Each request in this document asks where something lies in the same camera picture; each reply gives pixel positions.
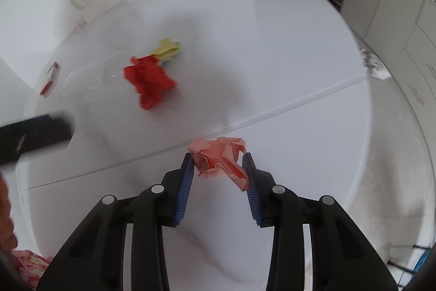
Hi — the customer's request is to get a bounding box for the pink paper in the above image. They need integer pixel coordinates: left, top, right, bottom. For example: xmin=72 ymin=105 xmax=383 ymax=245
xmin=188 ymin=137 xmax=249 ymax=191

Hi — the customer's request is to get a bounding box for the person's left hand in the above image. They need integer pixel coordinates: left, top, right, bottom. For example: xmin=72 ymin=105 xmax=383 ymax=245
xmin=0 ymin=178 xmax=18 ymax=252

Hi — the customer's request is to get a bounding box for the small red white box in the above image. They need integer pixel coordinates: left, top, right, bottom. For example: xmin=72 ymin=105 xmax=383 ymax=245
xmin=40 ymin=62 xmax=60 ymax=97

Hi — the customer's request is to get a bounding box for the red crumpled paper ball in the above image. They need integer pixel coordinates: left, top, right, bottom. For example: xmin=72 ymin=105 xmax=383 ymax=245
xmin=123 ymin=55 xmax=177 ymax=110

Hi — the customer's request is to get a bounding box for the yellow crumpled paper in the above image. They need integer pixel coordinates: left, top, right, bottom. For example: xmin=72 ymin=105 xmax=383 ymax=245
xmin=152 ymin=38 xmax=180 ymax=66

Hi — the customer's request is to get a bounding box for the red floral fabric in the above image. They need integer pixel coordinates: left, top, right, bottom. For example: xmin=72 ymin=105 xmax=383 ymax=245
xmin=11 ymin=250 xmax=50 ymax=290

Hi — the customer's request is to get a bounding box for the crumpled white item on floor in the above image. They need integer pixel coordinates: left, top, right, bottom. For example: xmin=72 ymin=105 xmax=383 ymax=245
xmin=359 ymin=49 xmax=392 ymax=80

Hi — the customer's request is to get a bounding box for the grey chair with black legs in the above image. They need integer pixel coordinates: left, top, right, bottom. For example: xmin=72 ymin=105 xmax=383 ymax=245
xmin=386 ymin=244 xmax=435 ymax=275

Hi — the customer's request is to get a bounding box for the white drawer cabinet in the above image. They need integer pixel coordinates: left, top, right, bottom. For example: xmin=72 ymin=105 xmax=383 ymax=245
xmin=361 ymin=0 xmax=436 ymax=128

